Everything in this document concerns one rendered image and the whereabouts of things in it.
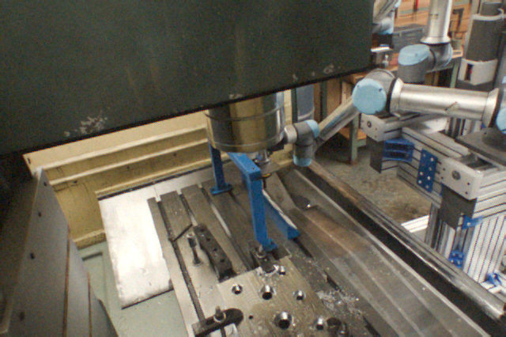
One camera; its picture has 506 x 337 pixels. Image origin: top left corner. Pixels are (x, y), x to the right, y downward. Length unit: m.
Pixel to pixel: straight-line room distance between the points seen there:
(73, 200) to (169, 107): 1.39
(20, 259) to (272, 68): 0.49
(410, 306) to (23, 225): 1.16
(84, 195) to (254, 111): 1.35
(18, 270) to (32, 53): 0.32
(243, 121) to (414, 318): 0.96
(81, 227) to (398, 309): 1.46
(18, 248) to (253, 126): 0.43
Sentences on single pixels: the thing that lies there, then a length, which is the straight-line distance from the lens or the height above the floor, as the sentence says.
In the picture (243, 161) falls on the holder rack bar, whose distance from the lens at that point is 1.12.
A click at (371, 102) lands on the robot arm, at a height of 1.34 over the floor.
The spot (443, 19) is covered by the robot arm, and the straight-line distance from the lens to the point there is 1.77.
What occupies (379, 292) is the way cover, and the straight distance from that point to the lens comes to 1.37.
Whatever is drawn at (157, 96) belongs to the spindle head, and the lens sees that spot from 0.52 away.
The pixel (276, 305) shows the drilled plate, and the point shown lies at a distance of 0.99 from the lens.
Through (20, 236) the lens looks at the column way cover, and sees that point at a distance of 0.72.
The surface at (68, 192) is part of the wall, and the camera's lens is 1.86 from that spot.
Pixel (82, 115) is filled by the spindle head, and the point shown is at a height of 1.62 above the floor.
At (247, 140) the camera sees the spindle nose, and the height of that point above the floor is 1.49.
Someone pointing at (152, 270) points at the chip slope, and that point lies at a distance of 1.64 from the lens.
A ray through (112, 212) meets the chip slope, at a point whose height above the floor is 0.82.
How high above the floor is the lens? 1.77
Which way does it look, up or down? 30 degrees down
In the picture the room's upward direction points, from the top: 7 degrees counter-clockwise
